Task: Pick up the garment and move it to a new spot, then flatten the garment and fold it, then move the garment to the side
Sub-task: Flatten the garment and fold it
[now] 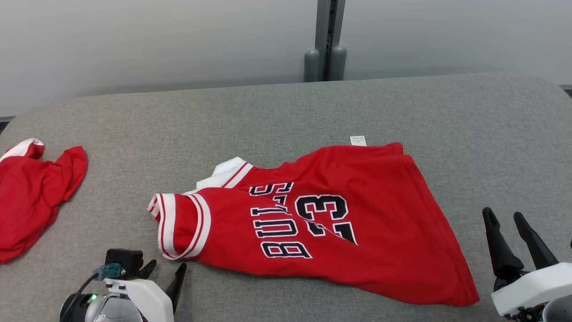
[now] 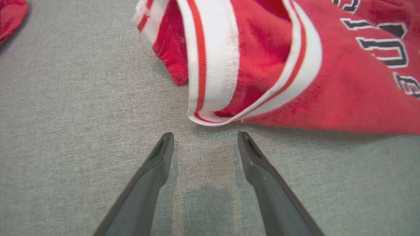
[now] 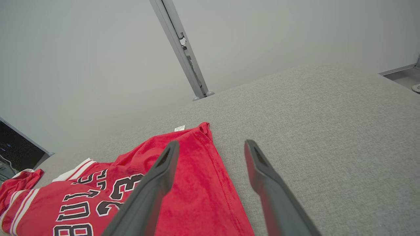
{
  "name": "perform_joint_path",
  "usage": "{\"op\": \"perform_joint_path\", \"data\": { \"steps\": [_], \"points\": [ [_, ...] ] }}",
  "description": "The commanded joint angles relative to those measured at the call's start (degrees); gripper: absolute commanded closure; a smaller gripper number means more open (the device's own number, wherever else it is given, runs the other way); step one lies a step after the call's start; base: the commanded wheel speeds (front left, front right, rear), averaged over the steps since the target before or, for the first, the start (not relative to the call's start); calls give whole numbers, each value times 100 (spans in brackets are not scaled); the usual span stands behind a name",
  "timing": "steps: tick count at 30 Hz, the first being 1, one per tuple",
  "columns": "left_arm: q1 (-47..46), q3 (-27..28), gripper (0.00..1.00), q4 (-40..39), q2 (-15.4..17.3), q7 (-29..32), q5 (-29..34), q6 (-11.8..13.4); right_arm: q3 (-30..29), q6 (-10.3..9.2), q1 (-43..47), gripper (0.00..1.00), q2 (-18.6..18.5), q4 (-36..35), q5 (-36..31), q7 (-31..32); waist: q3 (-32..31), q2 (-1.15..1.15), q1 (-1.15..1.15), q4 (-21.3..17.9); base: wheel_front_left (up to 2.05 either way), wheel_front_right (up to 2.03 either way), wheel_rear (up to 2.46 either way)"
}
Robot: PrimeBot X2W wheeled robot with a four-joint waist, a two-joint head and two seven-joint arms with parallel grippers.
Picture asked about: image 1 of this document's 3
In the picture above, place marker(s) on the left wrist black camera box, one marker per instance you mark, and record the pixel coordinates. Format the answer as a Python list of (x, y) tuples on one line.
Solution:
[(129, 257)]

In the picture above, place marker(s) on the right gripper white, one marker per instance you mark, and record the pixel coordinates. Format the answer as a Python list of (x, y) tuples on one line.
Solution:
[(536, 288)]

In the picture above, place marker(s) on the grey metal partition post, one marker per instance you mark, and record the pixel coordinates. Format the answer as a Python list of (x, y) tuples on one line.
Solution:
[(325, 22)]

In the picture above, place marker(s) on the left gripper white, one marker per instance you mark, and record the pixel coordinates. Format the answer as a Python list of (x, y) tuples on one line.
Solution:
[(149, 302)]

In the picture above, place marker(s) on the grey rounded cylinder post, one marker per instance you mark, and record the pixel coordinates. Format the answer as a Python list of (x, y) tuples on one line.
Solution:
[(312, 66), (338, 63)]

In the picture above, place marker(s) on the red shorts white trim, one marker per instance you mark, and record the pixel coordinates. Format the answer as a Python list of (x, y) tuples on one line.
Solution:
[(31, 201)]

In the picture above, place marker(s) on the red Bulls basketball jersey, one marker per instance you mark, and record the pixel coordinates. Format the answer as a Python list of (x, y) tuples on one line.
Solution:
[(393, 223)]

